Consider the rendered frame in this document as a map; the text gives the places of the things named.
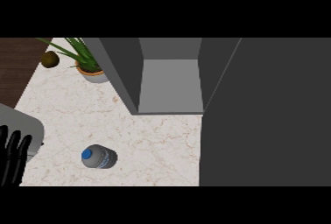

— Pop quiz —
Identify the grey open cabinet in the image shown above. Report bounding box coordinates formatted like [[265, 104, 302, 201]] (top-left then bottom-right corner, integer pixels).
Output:
[[81, 37, 243, 116]]

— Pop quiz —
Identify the brown kiwi fruit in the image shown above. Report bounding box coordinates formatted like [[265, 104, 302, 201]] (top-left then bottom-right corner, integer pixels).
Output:
[[39, 50, 60, 69]]

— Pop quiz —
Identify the dark grey cabinet door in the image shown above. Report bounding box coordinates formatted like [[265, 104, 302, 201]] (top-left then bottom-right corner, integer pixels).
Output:
[[197, 37, 331, 187]]

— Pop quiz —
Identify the potted green plant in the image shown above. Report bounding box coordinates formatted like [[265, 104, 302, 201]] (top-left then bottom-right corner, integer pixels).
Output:
[[35, 37, 110, 84]]

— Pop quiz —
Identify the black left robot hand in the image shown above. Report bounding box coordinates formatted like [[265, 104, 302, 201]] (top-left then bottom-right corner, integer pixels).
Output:
[[0, 124, 33, 187]]

